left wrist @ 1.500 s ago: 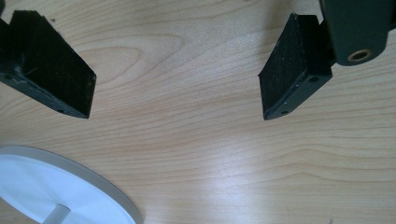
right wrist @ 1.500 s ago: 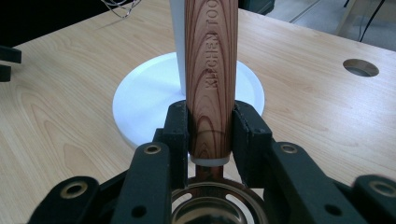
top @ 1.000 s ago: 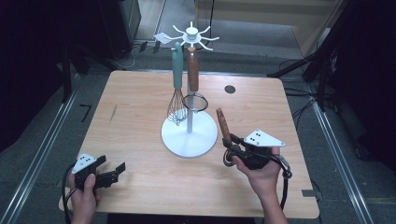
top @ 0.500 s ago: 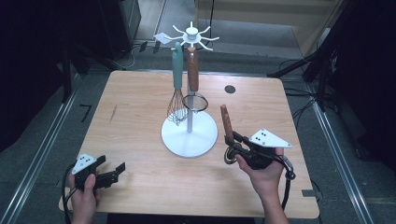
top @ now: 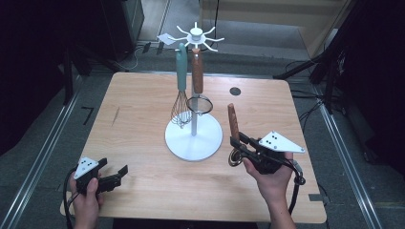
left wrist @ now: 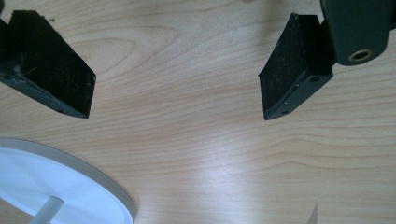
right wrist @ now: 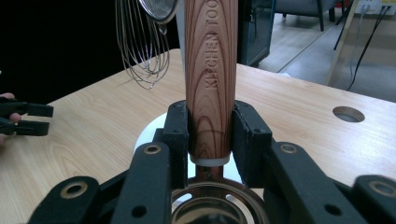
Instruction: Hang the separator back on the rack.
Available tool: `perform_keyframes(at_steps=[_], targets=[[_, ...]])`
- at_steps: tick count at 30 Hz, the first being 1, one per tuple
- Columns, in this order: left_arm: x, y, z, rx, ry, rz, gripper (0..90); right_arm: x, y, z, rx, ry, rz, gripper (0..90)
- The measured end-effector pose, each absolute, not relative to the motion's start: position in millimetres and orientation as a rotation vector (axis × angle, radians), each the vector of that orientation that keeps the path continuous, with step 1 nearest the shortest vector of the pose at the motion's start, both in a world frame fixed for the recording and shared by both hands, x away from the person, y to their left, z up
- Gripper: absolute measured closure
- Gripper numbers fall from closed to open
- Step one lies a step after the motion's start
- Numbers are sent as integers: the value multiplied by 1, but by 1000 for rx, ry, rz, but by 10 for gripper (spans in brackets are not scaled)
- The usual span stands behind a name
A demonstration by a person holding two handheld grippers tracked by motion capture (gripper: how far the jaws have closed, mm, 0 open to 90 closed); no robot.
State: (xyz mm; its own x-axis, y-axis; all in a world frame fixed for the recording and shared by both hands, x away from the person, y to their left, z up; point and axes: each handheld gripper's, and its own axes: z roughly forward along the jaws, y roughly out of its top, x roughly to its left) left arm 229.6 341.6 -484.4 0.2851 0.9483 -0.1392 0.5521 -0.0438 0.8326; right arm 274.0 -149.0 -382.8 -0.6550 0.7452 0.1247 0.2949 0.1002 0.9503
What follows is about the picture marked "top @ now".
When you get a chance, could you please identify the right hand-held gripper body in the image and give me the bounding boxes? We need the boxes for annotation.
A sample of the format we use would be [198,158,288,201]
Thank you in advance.
[243,131,306,175]

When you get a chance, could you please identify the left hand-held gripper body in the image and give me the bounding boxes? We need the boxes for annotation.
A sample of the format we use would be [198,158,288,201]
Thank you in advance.
[74,156,122,196]

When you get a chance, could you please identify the wooden handled steel measuring cup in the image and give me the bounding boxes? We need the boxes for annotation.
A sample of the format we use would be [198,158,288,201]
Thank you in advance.
[226,103,245,168]

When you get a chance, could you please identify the white utensil rack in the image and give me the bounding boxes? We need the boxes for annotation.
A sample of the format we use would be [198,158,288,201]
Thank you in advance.
[164,21,225,162]

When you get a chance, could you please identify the wooden handled mesh strainer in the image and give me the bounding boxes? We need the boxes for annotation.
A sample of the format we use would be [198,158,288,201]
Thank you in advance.
[185,47,214,115]

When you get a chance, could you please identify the teal handled wire whisk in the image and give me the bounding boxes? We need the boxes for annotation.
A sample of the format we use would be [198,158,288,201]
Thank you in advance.
[170,42,194,130]

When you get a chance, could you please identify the person's right hand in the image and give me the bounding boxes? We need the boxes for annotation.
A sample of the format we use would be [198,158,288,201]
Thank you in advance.
[243,152,294,204]

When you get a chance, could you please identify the person's left hand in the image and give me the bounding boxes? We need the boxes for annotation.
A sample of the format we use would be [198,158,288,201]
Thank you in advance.
[69,173,104,229]

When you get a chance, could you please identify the black metal stand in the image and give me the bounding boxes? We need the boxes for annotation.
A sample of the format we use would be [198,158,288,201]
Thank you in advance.
[61,47,76,106]

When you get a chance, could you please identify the black tripod stand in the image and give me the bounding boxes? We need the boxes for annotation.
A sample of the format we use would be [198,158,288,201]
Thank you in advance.
[272,0,367,115]

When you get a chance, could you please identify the white paper tag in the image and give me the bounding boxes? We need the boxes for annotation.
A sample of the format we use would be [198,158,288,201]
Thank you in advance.
[156,32,177,46]

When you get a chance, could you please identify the black cabinet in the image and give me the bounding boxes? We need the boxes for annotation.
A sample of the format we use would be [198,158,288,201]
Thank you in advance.
[100,0,145,62]

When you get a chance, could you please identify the left hand-held gripper black cable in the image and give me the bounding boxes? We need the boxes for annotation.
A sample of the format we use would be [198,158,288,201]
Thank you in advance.
[62,166,79,229]

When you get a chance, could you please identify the hand-held gripper black cable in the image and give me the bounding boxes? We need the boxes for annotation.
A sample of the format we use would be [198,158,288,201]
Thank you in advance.
[62,166,79,229]
[286,157,307,216]

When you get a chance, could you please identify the right hand-held gripper black cable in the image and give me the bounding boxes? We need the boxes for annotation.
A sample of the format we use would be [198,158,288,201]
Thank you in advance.
[286,157,307,216]

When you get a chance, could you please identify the black floor cables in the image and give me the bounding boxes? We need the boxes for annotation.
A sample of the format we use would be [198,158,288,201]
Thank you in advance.
[286,60,345,133]

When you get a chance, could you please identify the metal floor rail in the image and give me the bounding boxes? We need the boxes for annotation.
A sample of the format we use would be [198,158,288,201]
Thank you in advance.
[0,92,81,229]
[313,85,383,229]

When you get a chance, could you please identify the white floor cable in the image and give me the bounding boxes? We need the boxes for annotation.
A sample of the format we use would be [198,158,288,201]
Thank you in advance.
[114,47,140,72]

